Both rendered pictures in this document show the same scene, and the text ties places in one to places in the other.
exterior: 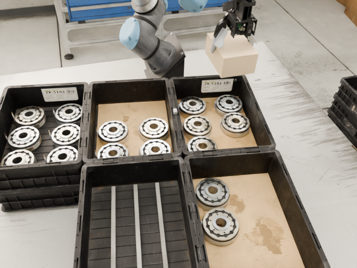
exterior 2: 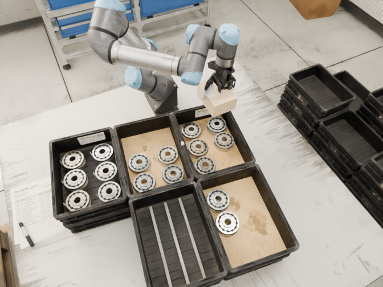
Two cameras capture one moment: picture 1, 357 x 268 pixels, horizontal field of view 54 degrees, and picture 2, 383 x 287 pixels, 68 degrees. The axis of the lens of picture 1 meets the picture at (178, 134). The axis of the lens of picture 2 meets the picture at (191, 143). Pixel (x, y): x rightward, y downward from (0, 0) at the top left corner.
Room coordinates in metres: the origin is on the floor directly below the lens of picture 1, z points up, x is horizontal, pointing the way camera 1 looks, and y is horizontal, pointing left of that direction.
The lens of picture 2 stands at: (0.16, 0.12, 2.06)
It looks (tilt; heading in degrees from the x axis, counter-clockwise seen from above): 56 degrees down; 349
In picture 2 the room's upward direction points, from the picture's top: 3 degrees clockwise
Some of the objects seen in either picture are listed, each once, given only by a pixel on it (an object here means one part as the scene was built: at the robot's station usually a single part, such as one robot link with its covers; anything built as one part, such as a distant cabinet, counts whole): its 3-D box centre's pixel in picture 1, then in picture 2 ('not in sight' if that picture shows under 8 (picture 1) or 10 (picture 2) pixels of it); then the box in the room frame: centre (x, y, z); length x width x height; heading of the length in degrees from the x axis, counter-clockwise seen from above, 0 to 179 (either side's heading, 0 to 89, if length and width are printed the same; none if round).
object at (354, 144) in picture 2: not in sight; (343, 148); (1.10, -1.21, 0.31); 0.40 x 0.30 x 0.34; 18
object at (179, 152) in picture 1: (131, 117); (151, 152); (0.88, 0.16, 0.92); 0.40 x 0.30 x 0.02; 9
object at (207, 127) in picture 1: (197, 125); (198, 147); (0.91, -0.07, 0.86); 0.10 x 0.10 x 0.01
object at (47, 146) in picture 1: (43, 133); (89, 174); (0.83, 0.46, 0.87); 0.40 x 0.30 x 0.11; 9
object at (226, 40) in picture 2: not in sight; (227, 41); (1.02, -0.17, 1.40); 0.09 x 0.08 x 0.11; 65
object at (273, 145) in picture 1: (217, 111); (211, 137); (0.93, -0.13, 0.92); 0.40 x 0.30 x 0.02; 9
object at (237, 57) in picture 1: (230, 52); (216, 95); (1.04, -0.17, 1.08); 0.16 x 0.12 x 0.07; 18
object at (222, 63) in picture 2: not in sight; (225, 58); (1.02, -0.18, 1.32); 0.08 x 0.08 x 0.05
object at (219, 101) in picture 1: (229, 103); (216, 124); (1.04, -0.19, 0.86); 0.10 x 0.10 x 0.01
